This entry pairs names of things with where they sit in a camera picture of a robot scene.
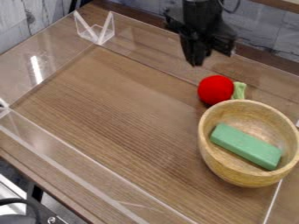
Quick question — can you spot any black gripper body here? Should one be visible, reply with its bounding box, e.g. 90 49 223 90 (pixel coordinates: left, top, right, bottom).
163 7 238 56

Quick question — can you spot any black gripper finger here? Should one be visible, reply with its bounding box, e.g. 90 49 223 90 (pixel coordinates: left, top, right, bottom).
180 34 206 67
204 39 212 57

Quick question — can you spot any red plush fruit green leaf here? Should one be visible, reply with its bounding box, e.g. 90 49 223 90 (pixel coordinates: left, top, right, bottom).
198 75 247 105

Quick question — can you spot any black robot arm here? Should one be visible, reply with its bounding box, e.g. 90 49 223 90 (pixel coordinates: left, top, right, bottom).
163 0 240 67

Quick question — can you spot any wooden bowl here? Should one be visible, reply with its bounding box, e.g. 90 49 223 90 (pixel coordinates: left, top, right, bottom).
198 100 299 188

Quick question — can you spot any green rectangular block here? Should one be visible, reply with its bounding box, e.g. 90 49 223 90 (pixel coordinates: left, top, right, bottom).
210 123 282 171

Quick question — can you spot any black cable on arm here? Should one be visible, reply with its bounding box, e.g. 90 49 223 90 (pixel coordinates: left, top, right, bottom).
219 0 242 14

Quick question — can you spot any clear acrylic tray wall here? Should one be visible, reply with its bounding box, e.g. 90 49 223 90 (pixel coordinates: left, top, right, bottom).
0 102 198 224

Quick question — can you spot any black metal table frame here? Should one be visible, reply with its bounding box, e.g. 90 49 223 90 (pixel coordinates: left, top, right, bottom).
24 182 71 224

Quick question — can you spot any black cable bottom left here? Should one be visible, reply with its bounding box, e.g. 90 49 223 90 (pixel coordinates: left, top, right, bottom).
0 198 39 224

